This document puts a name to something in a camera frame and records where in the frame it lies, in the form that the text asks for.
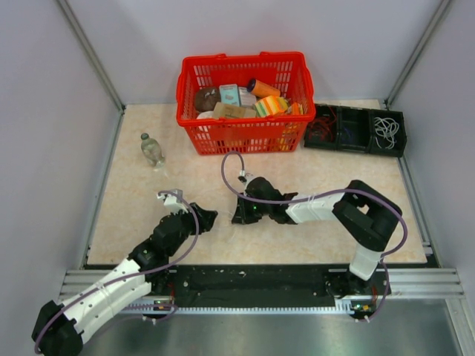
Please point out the brown round bag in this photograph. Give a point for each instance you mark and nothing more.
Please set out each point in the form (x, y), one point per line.
(206, 99)

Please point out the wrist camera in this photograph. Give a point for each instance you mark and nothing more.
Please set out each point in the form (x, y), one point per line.
(173, 201)
(245, 177)

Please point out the orange cylindrical can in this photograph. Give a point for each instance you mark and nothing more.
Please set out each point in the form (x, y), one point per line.
(261, 89)

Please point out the teal small box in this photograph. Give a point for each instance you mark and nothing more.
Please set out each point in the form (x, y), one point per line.
(229, 94)

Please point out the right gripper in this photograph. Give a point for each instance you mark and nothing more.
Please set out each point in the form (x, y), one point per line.
(242, 216)

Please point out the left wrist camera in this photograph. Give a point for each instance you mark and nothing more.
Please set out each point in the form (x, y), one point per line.
(173, 201)

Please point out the brown cardboard box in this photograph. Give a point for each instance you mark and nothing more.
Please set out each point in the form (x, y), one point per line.
(226, 111)

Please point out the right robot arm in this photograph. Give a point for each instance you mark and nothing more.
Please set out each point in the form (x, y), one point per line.
(368, 216)

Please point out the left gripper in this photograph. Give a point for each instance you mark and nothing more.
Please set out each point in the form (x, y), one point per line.
(205, 218)

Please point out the grey slotted cable duct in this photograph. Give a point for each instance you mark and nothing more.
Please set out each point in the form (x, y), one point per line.
(153, 307)

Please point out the clear plastic bottle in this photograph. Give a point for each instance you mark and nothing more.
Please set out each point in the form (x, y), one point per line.
(152, 151)

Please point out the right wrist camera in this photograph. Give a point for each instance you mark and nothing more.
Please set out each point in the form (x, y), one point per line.
(245, 177)

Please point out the white grey small box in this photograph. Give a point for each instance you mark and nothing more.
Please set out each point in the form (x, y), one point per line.
(246, 99)

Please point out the striped yellow green sponge pack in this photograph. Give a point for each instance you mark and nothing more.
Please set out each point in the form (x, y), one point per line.
(271, 106)

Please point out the black three-compartment bin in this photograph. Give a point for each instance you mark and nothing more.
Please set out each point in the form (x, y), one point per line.
(360, 130)

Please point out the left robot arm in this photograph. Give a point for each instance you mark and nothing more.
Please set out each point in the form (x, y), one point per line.
(64, 328)

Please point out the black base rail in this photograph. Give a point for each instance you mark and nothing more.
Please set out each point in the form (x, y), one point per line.
(264, 285)

